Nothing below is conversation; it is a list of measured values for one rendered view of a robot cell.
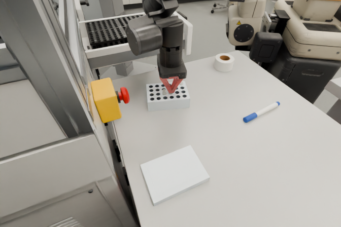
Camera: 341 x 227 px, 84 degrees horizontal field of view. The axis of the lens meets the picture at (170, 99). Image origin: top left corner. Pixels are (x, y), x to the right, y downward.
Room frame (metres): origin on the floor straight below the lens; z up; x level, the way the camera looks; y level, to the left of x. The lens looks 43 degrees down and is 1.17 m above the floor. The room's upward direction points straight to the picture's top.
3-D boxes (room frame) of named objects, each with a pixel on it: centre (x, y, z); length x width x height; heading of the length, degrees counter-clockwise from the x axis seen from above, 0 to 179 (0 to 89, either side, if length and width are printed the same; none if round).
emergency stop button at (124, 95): (0.32, 0.11, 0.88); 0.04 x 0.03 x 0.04; 23
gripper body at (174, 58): (0.42, 0.00, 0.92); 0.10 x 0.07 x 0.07; 9
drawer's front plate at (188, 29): (0.73, -0.01, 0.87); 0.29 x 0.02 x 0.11; 23
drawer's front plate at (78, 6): (0.90, 0.41, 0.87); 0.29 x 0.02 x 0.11; 23
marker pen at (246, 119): (0.37, -0.27, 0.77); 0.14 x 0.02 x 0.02; 119
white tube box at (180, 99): (0.43, 0.01, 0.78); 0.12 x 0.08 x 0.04; 98
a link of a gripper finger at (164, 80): (0.43, 0.00, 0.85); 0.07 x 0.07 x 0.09; 9
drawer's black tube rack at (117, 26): (0.65, 0.18, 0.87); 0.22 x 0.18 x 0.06; 113
